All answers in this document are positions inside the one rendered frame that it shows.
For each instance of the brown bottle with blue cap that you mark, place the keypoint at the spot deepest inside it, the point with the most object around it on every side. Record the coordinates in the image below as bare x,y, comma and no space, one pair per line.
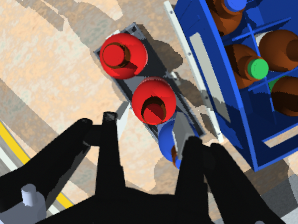
223,11

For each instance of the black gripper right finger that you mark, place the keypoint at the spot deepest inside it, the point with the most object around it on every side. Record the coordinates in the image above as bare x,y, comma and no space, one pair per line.
237,199

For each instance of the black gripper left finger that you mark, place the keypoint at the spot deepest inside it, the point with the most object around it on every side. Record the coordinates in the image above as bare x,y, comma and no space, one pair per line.
27,192

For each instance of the brown bottle with white cap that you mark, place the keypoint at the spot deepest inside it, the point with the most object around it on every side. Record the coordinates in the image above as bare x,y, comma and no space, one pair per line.
279,48

